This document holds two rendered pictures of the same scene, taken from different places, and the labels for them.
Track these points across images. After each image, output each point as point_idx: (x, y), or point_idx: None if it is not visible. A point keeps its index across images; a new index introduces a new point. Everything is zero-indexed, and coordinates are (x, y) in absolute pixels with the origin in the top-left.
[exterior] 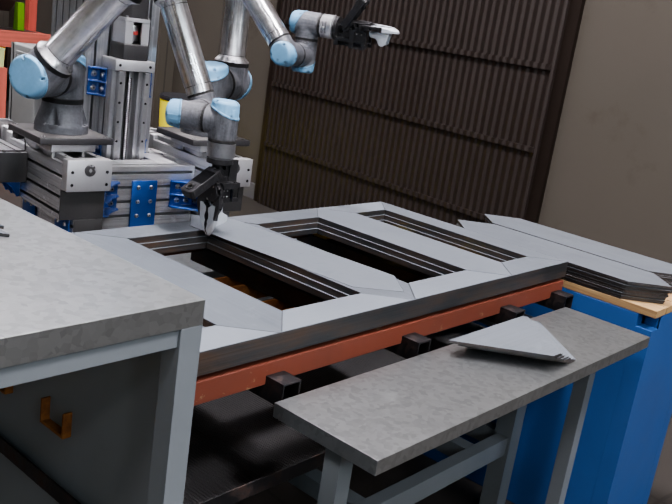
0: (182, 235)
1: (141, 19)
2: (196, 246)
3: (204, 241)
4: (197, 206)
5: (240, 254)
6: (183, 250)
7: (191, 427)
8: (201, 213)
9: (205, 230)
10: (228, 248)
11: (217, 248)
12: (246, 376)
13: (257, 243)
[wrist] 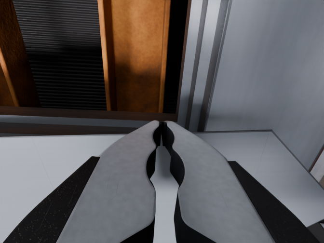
0: (220, 27)
1: None
2: (181, 79)
3: (186, 120)
4: (277, 199)
5: (19, 125)
6: (186, 17)
7: None
8: (214, 169)
9: (163, 122)
10: (78, 128)
11: (124, 117)
12: None
13: (2, 193)
